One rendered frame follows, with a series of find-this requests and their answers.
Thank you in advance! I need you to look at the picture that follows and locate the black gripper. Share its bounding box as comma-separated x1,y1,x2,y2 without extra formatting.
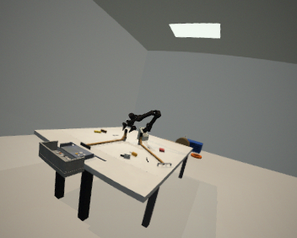
122,121,136,133

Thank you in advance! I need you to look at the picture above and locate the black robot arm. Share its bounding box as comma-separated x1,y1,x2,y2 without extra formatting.
126,110,161,133

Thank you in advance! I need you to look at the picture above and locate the tan wooden pole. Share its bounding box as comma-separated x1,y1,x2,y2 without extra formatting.
80,129,127,150

